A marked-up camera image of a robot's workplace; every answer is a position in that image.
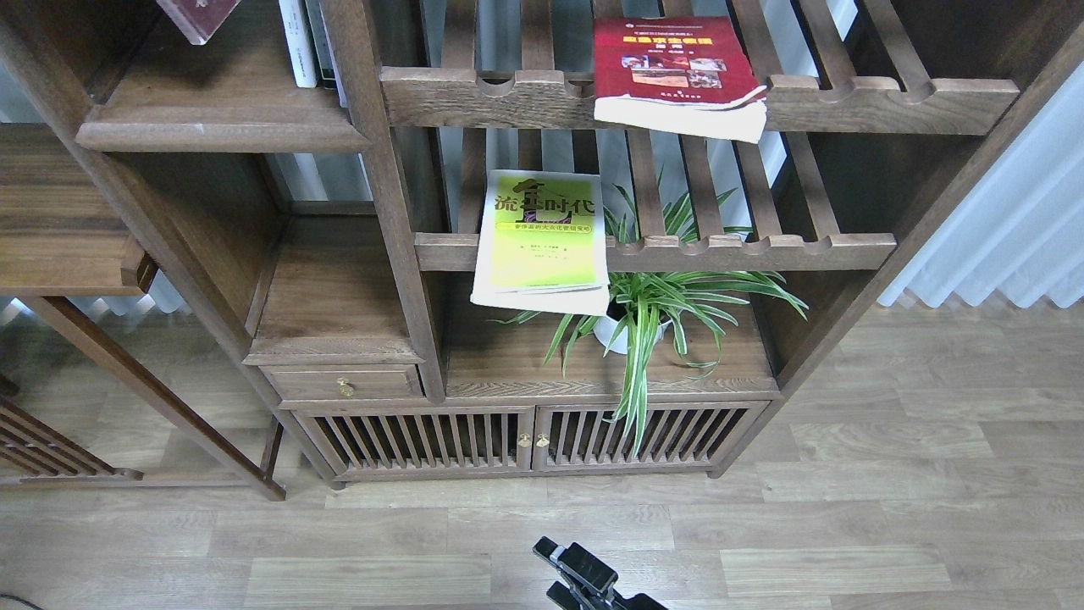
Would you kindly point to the white curtain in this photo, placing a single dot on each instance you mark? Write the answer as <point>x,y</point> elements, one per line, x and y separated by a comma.
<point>1018,236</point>

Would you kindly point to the brass drawer knob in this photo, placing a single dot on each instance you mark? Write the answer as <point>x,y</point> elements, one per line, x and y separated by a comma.
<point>345,387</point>

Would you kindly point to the dark wooden bookshelf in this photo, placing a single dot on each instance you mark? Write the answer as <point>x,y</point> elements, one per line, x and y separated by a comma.
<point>319,242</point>

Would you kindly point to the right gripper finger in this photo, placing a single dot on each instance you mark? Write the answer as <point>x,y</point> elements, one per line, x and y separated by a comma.
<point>576,566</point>
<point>568,597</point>

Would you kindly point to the dark maroon cover book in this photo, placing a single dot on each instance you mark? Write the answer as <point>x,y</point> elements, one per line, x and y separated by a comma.
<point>198,20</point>

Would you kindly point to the red cover book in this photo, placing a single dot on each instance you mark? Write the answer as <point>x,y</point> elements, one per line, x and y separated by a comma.
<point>686,75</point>

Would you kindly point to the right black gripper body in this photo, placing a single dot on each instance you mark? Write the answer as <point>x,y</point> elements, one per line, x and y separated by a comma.
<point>615,600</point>

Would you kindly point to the green spider plant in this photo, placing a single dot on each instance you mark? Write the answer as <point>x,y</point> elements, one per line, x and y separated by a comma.
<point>646,301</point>

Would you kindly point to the pale purple upright book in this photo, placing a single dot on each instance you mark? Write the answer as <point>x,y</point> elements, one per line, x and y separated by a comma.
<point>334,59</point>

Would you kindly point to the yellow green cover book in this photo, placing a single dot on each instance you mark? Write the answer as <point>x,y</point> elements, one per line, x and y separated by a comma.
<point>542,245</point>

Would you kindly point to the dark upright book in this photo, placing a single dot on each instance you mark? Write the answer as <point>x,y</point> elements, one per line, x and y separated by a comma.
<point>315,27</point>

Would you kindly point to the white upright book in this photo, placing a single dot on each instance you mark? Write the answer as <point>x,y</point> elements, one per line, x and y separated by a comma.
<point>299,43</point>

